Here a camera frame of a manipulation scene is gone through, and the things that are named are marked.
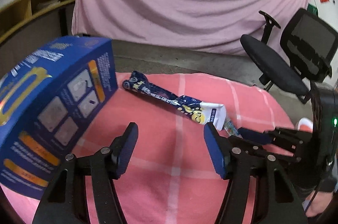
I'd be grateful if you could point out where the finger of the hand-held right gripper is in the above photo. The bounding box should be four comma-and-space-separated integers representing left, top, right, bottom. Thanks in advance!
238, 128, 303, 162
264, 127, 313, 146

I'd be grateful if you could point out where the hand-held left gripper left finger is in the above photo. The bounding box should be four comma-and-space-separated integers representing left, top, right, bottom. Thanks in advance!
32, 122, 139, 224

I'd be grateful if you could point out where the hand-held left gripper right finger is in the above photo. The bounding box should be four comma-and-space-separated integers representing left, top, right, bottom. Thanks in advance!
203, 122, 308, 224

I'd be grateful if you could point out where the pink plastic basin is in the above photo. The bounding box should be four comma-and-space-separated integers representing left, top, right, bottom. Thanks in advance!
296, 117, 313, 132

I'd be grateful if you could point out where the dark blue snack wrapper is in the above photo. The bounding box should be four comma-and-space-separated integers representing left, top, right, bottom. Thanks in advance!
122, 71, 226, 131

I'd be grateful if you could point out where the person's right forearm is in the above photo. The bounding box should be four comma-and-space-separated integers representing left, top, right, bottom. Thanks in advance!
296, 168, 336, 218

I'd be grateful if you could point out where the pink checked tablecloth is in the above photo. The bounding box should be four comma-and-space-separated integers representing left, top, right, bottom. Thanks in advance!
0, 72, 312, 224

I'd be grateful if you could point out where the black office chair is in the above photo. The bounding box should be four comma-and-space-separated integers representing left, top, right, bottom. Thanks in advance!
240, 8, 338, 104

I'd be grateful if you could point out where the large blue cardboard box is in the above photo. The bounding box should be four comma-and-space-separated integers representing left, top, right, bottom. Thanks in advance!
0, 37, 118, 200

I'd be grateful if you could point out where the wooden shelf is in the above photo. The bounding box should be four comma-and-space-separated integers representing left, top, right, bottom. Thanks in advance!
0, 0, 78, 76

